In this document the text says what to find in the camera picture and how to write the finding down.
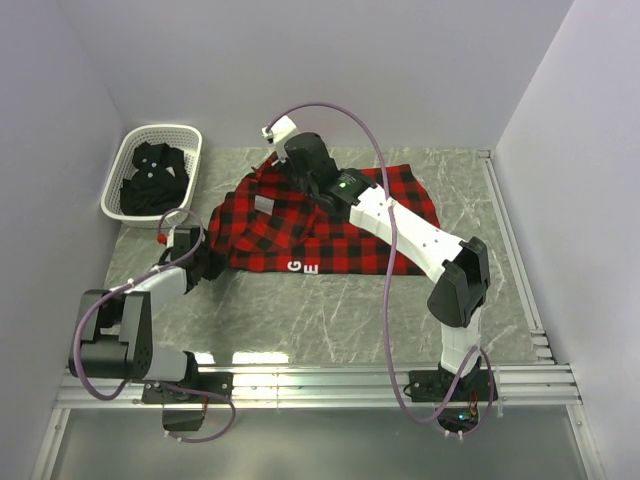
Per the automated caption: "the red black plaid shirt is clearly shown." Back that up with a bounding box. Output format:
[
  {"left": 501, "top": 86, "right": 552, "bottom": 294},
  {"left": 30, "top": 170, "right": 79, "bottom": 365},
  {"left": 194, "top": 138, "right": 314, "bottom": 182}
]
[{"left": 207, "top": 152, "right": 442, "bottom": 276}]

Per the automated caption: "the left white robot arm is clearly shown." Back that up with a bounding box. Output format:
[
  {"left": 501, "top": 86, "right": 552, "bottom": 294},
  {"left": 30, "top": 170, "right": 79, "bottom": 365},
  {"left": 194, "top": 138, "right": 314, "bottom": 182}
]
[{"left": 68, "top": 246, "right": 227, "bottom": 402}]

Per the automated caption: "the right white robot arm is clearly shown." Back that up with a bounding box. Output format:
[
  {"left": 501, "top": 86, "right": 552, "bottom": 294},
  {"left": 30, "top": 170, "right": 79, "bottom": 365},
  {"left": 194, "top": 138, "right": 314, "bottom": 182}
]
[{"left": 274, "top": 131, "right": 490, "bottom": 400}]

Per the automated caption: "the black shirt in basket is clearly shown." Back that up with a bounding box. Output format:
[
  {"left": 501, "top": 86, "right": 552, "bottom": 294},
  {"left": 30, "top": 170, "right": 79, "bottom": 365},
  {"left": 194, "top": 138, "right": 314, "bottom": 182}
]
[{"left": 120, "top": 142, "right": 190, "bottom": 216}]

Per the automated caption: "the white plastic laundry basket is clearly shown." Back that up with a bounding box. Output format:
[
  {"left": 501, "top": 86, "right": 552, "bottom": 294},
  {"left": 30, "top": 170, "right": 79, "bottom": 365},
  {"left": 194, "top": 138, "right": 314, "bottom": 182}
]
[{"left": 101, "top": 124, "right": 203, "bottom": 229}]

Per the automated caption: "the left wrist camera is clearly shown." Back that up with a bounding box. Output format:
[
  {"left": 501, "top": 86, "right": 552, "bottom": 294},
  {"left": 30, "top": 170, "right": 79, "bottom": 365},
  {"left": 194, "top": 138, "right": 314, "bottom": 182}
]
[{"left": 156, "top": 226, "right": 203, "bottom": 264}]

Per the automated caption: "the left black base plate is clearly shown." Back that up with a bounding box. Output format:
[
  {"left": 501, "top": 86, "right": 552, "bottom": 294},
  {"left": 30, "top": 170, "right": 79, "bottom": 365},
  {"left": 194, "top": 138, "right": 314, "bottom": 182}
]
[{"left": 141, "top": 372, "right": 234, "bottom": 405}]

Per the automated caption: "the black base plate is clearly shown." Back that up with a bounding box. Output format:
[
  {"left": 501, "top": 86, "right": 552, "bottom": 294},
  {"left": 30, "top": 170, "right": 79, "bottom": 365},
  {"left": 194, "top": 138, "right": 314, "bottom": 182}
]
[
  {"left": 141, "top": 372, "right": 234, "bottom": 405},
  {"left": 399, "top": 368, "right": 500, "bottom": 404}
]

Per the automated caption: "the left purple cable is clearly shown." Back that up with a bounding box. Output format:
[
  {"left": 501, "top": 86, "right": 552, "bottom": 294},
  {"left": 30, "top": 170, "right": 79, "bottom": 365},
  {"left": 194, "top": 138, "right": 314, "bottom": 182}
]
[{"left": 72, "top": 208, "right": 237, "bottom": 445}]

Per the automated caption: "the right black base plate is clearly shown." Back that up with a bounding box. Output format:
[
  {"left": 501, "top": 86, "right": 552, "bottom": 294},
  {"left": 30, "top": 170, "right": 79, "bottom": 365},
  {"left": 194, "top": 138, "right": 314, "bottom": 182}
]
[{"left": 399, "top": 368, "right": 500, "bottom": 404}]

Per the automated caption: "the aluminium side rail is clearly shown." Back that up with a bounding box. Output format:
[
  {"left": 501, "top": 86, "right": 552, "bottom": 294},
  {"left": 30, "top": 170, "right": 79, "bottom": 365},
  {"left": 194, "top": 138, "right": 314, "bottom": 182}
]
[{"left": 477, "top": 150, "right": 556, "bottom": 364}]

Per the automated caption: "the aluminium mounting rail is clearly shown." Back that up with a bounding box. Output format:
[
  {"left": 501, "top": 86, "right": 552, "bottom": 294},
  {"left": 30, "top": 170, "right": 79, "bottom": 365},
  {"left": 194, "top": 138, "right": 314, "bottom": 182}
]
[{"left": 53, "top": 363, "right": 585, "bottom": 411}]

